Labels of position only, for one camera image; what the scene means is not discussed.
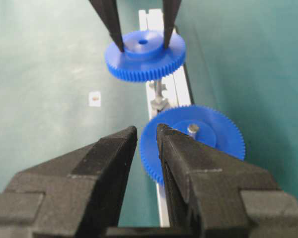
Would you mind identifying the bare steel shaft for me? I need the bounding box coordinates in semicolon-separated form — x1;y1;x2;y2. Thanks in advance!
155;79;164;111

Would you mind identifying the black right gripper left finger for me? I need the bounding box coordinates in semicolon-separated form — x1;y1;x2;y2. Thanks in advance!
0;126;137;238

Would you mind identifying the small white paper tag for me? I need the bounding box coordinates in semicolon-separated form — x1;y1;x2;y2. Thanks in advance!
88;91;101;107

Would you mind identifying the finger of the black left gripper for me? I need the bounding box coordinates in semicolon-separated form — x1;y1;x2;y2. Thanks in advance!
162;0;182;48
89;0;124;52

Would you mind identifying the aluminium extrusion rail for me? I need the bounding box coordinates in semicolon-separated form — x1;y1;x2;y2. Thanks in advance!
139;9;191;227

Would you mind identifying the white plastic shaft bracket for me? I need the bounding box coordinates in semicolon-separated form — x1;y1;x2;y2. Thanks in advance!
149;79;168;113

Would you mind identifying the large blue plastic gear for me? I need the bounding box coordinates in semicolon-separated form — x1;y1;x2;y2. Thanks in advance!
140;105;246;186

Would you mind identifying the small blue plastic gear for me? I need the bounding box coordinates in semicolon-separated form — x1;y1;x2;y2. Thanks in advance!
105;30;186;82

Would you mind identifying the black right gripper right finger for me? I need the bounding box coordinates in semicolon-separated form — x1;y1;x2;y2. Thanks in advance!
159;132;298;238

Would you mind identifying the steel shaft through large gear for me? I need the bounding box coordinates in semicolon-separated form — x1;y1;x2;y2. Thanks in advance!
187;123;199;139

